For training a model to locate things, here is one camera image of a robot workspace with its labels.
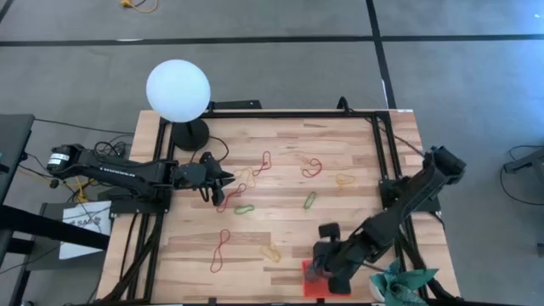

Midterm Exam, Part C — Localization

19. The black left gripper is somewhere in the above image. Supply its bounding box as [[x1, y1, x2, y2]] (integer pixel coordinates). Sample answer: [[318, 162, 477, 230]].
[[172, 151, 235, 207]]

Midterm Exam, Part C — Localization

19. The white globe lamp black base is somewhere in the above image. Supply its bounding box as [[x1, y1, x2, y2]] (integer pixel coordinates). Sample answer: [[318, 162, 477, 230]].
[[145, 59, 212, 152]]

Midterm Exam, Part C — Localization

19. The white paper sheet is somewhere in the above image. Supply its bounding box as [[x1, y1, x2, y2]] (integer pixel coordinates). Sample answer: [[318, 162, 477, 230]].
[[58, 200, 113, 261]]

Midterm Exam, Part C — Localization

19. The orange plastic mesh bin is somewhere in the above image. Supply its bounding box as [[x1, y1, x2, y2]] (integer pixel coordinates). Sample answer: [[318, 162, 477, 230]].
[[300, 258, 353, 298]]

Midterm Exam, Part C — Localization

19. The black looped floor cable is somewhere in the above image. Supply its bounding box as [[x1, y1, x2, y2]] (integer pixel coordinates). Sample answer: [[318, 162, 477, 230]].
[[499, 144, 544, 207]]

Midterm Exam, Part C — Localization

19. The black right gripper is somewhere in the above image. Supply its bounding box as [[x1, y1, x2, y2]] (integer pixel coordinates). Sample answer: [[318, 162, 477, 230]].
[[304, 222, 371, 296]]

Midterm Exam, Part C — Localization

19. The teal green cloth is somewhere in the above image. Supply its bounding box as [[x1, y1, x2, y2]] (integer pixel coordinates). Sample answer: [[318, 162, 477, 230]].
[[368, 258, 440, 306]]

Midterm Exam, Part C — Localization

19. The grey stand leg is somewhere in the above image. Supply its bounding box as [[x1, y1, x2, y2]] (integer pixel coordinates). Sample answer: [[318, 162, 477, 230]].
[[502, 146, 544, 175]]

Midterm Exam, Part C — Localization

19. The thin lamp cable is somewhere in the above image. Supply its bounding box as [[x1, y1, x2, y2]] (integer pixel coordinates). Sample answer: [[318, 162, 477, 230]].
[[190, 135, 230, 165]]

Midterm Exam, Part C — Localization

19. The thin black floor cable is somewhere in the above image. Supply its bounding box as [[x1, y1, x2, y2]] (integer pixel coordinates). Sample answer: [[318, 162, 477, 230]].
[[33, 118, 135, 136]]

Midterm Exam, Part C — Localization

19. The white bowl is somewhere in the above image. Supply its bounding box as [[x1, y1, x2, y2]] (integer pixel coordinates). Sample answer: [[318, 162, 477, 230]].
[[368, 282, 386, 303]]

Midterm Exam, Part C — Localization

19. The black metal stand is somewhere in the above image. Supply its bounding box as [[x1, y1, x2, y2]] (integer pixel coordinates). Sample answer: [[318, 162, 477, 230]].
[[0, 205, 111, 306]]

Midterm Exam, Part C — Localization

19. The black desk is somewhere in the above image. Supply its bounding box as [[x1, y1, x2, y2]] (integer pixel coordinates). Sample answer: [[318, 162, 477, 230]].
[[0, 113, 37, 205]]

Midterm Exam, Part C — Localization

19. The yellow floor cable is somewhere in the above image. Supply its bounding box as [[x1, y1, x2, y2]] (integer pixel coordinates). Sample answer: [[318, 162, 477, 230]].
[[120, 0, 160, 14]]

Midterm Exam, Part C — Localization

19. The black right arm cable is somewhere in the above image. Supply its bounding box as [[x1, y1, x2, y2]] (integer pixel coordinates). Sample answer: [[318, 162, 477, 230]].
[[337, 96, 426, 157]]

